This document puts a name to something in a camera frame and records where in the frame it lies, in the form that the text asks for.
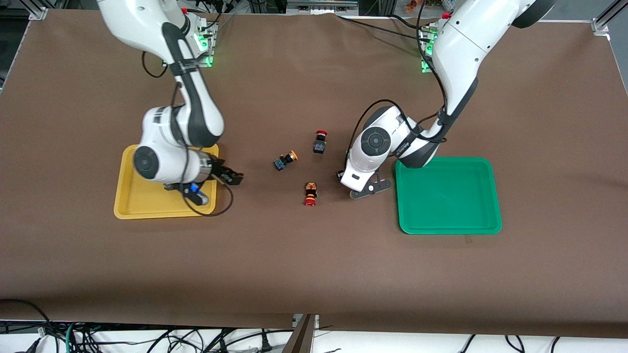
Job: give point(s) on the red button orange body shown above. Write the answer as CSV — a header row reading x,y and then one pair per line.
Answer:
x,y
310,189

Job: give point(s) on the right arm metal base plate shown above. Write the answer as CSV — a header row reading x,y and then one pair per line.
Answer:
x,y
208,34

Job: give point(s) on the green plastic tray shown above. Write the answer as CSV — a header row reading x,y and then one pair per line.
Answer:
x,y
451,201

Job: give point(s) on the red button black body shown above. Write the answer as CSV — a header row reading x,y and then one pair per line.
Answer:
x,y
320,146

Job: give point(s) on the yellow push button switch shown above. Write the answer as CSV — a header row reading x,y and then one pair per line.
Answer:
x,y
282,163

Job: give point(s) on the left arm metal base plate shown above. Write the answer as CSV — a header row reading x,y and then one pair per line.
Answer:
x,y
428,49

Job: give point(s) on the brown table cover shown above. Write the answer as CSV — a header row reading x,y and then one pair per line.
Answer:
x,y
314,264

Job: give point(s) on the aluminium frame profile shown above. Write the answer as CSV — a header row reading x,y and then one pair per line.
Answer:
x,y
601,24
38,13

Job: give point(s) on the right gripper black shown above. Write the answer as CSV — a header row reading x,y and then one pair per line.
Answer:
x,y
220,171

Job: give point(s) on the brown table leg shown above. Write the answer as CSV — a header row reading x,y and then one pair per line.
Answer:
x,y
301,338

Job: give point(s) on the yellow plastic tray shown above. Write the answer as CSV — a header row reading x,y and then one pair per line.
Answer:
x,y
142,203

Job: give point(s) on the metal frame bar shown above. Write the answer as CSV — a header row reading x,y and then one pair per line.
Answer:
x,y
321,6

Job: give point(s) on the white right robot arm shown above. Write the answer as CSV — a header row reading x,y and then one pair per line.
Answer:
x,y
162,157

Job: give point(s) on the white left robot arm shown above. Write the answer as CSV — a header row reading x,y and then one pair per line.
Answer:
x,y
461,54

